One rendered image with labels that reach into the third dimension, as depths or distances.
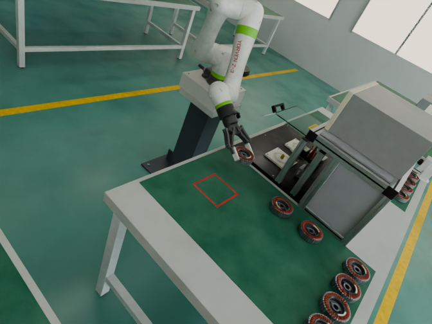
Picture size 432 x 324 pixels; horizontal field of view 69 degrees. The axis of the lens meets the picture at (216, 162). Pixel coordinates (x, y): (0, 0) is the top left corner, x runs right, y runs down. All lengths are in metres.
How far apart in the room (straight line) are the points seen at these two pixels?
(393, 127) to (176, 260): 1.02
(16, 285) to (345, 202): 1.27
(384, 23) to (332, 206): 5.13
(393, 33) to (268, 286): 5.60
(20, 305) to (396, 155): 1.43
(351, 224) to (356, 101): 0.55
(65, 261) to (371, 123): 1.70
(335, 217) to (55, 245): 1.51
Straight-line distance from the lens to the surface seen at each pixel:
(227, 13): 1.74
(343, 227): 1.60
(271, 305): 1.21
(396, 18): 6.40
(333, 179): 1.52
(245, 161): 1.53
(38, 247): 2.04
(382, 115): 1.50
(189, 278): 1.13
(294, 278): 1.33
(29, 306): 1.04
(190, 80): 2.12
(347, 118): 1.54
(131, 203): 1.27
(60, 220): 2.15
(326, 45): 6.71
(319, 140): 1.48
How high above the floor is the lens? 1.68
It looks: 35 degrees down
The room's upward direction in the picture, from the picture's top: 25 degrees clockwise
